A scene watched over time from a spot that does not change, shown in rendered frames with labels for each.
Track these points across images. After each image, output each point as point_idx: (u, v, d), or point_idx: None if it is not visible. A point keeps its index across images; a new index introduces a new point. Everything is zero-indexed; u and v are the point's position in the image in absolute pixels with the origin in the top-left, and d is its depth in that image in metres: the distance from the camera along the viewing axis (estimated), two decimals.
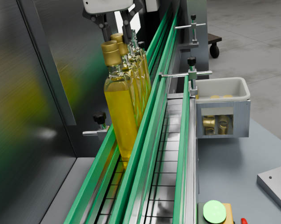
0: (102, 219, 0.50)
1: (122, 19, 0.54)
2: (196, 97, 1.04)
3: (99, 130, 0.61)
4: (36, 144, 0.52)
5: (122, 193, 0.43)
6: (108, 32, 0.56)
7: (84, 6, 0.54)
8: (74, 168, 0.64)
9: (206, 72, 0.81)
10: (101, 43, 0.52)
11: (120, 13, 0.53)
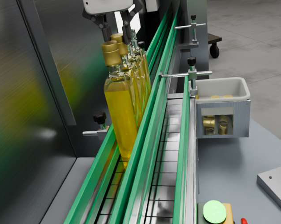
0: (102, 219, 0.50)
1: (122, 19, 0.53)
2: (196, 97, 1.04)
3: (99, 130, 0.61)
4: (36, 144, 0.52)
5: (122, 193, 0.43)
6: (108, 33, 0.56)
7: (84, 7, 0.54)
8: (74, 168, 0.64)
9: (206, 72, 0.81)
10: (101, 43, 0.52)
11: (120, 13, 0.53)
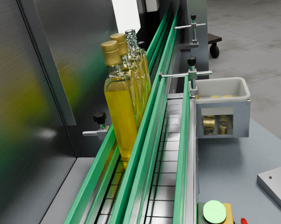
0: (102, 219, 0.50)
1: None
2: (196, 97, 1.04)
3: (99, 130, 0.61)
4: (36, 144, 0.52)
5: (122, 193, 0.43)
6: None
7: None
8: (74, 168, 0.64)
9: (206, 72, 0.81)
10: (101, 43, 0.52)
11: None
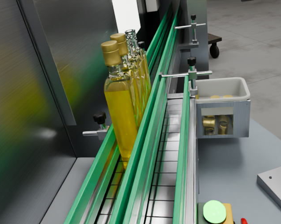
0: (102, 219, 0.50)
1: None
2: (196, 97, 1.04)
3: (99, 130, 0.61)
4: (36, 144, 0.52)
5: (122, 193, 0.43)
6: None
7: None
8: (74, 168, 0.64)
9: (206, 72, 0.81)
10: (101, 43, 0.52)
11: None
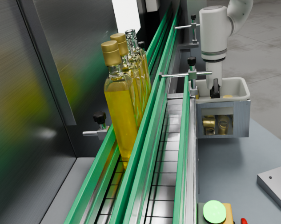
0: (102, 219, 0.50)
1: (211, 92, 0.93)
2: (196, 97, 1.04)
3: (99, 130, 0.61)
4: (36, 144, 0.52)
5: (122, 193, 0.43)
6: None
7: None
8: (74, 168, 0.64)
9: (206, 72, 0.81)
10: (101, 43, 0.52)
11: (211, 88, 0.92)
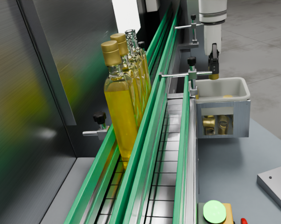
0: (102, 219, 0.50)
1: (209, 59, 0.87)
2: (196, 97, 1.04)
3: (99, 130, 0.61)
4: (36, 144, 0.52)
5: (122, 193, 0.43)
6: None
7: None
8: (74, 168, 0.64)
9: (206, 72, 0.81)
10: (101, 43, 0.52)
11: (209, 55, 0.86)
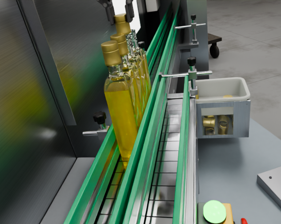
0: (102, 219, 0.50)
1: None
2: (196, 97, 1.04)
3: (99, 130, 0.61)
4: (36, 144, 0.52)
5: (122, 193, 0.43)
6: (112, 11, 0.59)
7: None
8: (74, 168, 0.64)
9: (206, 72, 0.81)
10: (101, 43, 0.52)
11: None
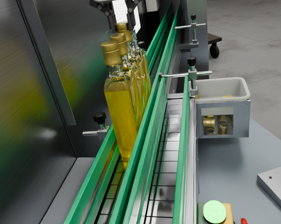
0: (102, 219, 0.50)
1: (127, 7, 0.57)
2: (196, 97, 1.04)
3: (99, 130, 0.61)
4: (36, 144, 0.52)
5: (122, 193, 0.43)
6: (114, 20, 0.60)
7: None
8: (74, 168, 0.64)
9: (206, 72, 0.81)
10: (101, 43, 0.52)
11: (125, 1, 0.57)
